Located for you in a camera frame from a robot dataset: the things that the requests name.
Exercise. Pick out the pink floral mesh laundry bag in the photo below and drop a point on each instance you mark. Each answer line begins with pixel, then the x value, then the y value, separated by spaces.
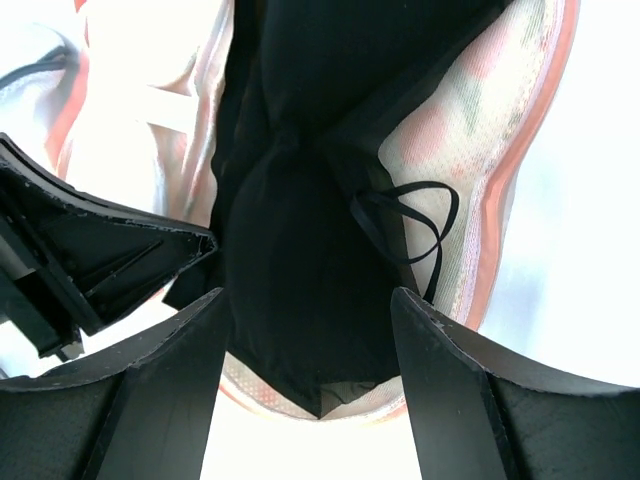
pixel 152 79

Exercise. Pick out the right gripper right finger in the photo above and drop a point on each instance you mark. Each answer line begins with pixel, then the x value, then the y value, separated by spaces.
pixel 479 410

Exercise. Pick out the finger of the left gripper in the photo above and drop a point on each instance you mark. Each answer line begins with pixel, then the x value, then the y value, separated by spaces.
pixel 72 263

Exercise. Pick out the clear plastic dome insert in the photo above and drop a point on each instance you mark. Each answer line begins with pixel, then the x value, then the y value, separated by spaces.
pixel 40 67

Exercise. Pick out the black bra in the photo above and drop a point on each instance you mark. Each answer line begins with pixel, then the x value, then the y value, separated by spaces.
pixel 308 221

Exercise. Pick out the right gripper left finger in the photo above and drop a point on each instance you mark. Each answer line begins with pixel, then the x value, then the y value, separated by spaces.
pixel 139 409

